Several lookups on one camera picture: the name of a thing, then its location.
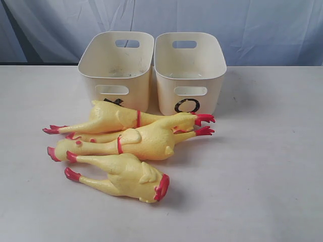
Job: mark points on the whole yellow rubber chicken front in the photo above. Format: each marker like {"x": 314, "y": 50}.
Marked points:
{"x": 149, "y": 142}

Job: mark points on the whole yellow rubber chicken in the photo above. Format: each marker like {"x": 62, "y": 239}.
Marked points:
{"x": 108, "y": 117}
{"x": 149, "y": 142}

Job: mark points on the whole yellow rubber chicken back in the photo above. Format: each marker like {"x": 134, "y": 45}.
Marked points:
{"x": 108, "y": 117}

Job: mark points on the headless yellow rubber chicken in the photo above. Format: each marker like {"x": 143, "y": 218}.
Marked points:
{"x": 126, "y": 176}

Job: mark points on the cream bin marked O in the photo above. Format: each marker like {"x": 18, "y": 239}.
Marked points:
{"x": 190, "y": 68}

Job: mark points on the severed rubber chicken head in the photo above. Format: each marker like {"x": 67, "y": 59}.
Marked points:
{"x": 94, "y": 138}

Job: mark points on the cream bin marked X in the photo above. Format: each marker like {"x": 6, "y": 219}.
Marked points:
{"x": 116, "y": 66}

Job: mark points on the blue-grey backdrop curtain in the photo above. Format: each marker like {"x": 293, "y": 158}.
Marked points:
{"x": 251, "y": 33}

